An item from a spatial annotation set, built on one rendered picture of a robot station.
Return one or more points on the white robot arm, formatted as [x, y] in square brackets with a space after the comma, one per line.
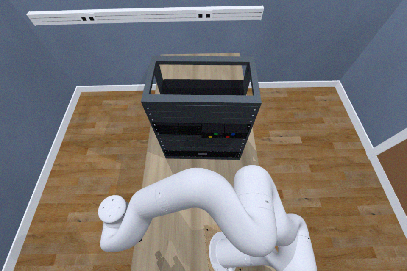
[247, 239]

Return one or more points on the dark grey server rack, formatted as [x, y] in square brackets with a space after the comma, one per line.
[202, 119]

